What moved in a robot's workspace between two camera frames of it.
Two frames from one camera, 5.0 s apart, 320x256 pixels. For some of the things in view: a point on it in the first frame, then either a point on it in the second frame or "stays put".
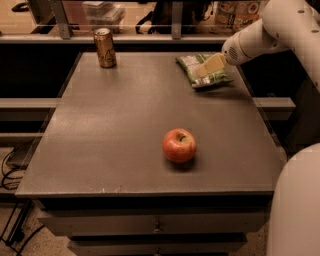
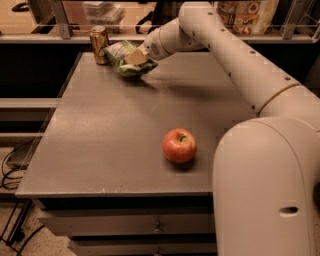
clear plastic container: [102, 14] stays put
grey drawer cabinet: [136, 161] stays put
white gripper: [234, 50] to [152, 47]
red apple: [179, 145] stays put
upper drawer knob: [157, 229] stays put
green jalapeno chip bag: [190, 64] to [118, 53]
